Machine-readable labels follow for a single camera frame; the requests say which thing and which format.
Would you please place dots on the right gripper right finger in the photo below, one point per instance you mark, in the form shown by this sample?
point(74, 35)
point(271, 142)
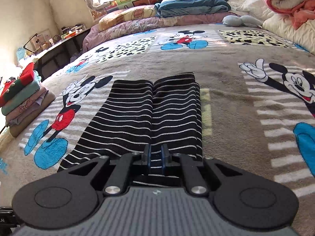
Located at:
point(186, 169)

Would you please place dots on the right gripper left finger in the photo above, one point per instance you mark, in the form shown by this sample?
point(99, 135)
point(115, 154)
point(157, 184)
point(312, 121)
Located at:
point(128, 166)

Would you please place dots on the black white striped garment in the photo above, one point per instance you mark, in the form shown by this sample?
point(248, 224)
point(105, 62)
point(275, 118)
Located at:
point(141, 112)

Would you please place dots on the stack of folded clothes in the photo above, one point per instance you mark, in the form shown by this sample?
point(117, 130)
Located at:
point(23, 99)

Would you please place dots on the Mickey Mouse bed blanket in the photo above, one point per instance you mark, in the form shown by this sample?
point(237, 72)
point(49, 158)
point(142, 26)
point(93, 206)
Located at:
point(257, 114)

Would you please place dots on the dark side desk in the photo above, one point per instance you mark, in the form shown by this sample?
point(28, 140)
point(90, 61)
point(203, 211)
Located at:
point(59, 55)

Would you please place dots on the pink floral quilt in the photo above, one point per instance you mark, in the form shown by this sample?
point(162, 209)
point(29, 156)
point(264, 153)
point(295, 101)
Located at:
point(97, 36)

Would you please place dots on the grey plush toy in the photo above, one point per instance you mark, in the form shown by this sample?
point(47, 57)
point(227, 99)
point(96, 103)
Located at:
point(235, 21)

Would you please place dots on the yellow patterned pillow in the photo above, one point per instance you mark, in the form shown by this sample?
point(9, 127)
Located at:
point(120, 16)

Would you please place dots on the blue folded blanket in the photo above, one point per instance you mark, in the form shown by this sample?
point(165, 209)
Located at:
point(172, 8)

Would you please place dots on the white quilt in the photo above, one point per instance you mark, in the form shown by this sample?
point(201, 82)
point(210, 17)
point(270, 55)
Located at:
point(278, 24)

